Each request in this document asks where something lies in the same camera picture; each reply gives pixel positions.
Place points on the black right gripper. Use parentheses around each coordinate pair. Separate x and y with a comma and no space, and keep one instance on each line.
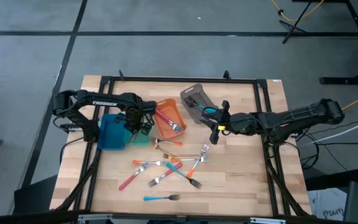
(241,124)

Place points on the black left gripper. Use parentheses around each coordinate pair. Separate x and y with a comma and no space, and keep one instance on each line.
(135,116)

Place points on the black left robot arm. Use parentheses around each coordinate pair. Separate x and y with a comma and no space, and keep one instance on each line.
(104,102)

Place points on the teal translucent plastic bin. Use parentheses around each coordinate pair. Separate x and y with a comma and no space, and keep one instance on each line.
(138,141)

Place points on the blue translucent plastic bin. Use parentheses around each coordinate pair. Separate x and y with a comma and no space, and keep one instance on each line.
(112,133)

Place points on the grey translucent plastic bin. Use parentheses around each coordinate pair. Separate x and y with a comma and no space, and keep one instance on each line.
(194,90)

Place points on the orange plastic bin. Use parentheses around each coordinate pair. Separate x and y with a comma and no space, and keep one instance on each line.
(174,105)

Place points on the black tripod stand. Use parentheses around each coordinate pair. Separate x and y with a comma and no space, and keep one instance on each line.
(291,27)

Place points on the black desk leg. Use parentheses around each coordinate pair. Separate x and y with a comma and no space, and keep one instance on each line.
(331,80)

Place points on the black floor box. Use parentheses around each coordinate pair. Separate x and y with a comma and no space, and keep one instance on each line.
(33,196)

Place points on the cardboard box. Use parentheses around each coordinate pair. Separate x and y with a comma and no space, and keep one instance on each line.
(328,205)

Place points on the black table frame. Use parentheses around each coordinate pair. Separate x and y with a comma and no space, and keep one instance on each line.
(182,80)

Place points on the silver bracket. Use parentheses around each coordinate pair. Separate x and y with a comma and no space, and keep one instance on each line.
(267,220)
(95,217)

